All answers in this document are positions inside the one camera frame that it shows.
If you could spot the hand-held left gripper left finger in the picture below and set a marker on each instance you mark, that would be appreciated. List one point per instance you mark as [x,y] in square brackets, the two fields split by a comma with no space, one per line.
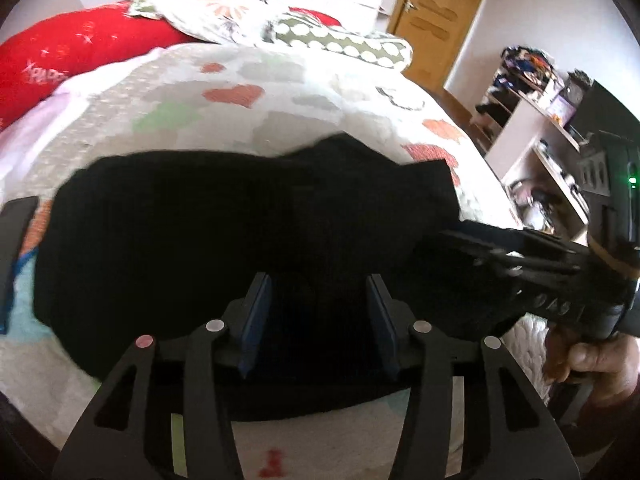
[256,320]

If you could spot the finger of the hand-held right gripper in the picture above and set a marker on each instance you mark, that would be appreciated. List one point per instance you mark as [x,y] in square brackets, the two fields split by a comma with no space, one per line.
[520,240]
[470,285]

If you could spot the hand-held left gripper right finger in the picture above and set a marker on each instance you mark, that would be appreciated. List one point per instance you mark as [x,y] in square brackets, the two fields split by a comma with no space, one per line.
[384,325]

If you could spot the black pants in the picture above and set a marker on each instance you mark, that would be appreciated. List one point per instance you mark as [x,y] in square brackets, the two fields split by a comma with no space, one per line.
[200,240]

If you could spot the person's right hand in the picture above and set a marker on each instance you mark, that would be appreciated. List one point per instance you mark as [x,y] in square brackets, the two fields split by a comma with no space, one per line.
[600,365]

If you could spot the cluttered shelf unit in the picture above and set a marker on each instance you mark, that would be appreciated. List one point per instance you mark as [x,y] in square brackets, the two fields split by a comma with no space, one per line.
[540,125]

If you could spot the heart patterned quilt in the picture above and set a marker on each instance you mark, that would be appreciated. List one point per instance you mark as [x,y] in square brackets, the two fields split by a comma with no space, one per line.
[280,95]

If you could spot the black smartphone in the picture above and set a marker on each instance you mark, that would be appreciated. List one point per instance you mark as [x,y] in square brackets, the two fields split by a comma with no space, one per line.
[15,250]

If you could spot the wooden door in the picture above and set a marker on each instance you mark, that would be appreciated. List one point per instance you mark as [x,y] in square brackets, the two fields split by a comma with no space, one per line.
[440,0]

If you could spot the green polka dot pillow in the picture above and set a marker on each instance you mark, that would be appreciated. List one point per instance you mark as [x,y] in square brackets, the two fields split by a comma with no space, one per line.
[345,42]

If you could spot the pink bed sheet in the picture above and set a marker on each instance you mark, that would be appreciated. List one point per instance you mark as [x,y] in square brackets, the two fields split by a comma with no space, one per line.
[45,125]

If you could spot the floral patterned pillow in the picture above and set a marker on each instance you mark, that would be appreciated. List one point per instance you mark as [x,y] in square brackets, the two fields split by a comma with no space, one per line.
[220,7]

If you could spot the red printed pillow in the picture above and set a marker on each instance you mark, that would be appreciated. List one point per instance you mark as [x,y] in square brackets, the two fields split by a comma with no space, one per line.
[75,55]

